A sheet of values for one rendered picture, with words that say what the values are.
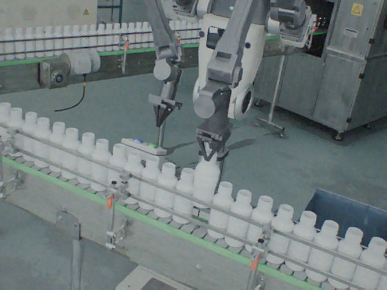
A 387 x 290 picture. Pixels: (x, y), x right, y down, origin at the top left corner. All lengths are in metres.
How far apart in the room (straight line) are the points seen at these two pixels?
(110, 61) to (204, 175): 1.95
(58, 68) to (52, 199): 1.30
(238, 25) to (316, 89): 3.88
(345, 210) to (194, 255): 0.73
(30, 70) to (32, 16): 2.57
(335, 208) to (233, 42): 0.93
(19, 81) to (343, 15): 3.15
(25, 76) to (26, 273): 1.08
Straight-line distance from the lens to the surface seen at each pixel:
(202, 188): 1.32
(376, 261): 1.27
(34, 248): 2.95
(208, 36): 1.85
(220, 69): 1.20
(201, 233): 1.41
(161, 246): 1.46
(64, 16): 5.61
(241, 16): 1.24
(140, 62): 3.32
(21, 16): 5.37
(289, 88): 5.26
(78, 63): 2.82
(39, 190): 1.69
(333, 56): 4.96
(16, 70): 2.84
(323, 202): 1.93
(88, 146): 1.53
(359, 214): 1.92
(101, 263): 2.84
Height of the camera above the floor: 1.80
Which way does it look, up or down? 24 degrees down
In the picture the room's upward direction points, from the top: 8 degrees clockwise
